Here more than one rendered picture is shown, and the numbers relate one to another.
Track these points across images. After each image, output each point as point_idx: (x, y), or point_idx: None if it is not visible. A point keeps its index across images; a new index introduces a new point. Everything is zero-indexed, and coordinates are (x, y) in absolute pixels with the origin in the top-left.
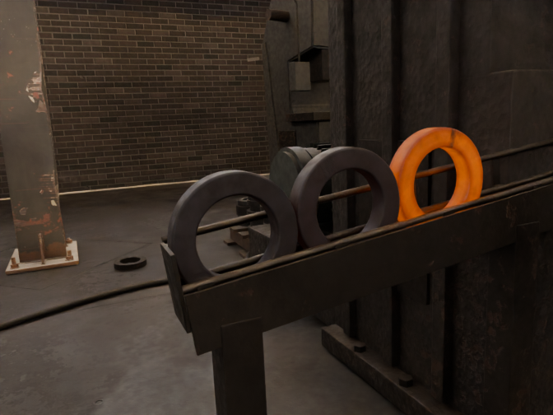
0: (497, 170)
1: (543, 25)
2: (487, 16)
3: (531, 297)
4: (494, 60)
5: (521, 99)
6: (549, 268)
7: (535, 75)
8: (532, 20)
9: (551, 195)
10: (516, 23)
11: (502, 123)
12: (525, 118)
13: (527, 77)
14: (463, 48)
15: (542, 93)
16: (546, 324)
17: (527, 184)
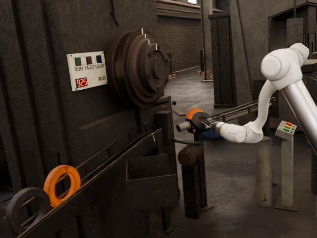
0: (86, 168)
1: (93, 103)
2: (71, 106)
3: (105, 214)
4: (77, 123)
5: (89, 138)
6: (112, 194)
7: (93, 127)
8: (88, 103)
9: (105, 175)
10: (83, 106)
11: (84, 148)
12: (93, 144)
13: (90, 129)
14: (64, 116)
15: (97, 132)
16: (116, 216)
17: (96, 174)
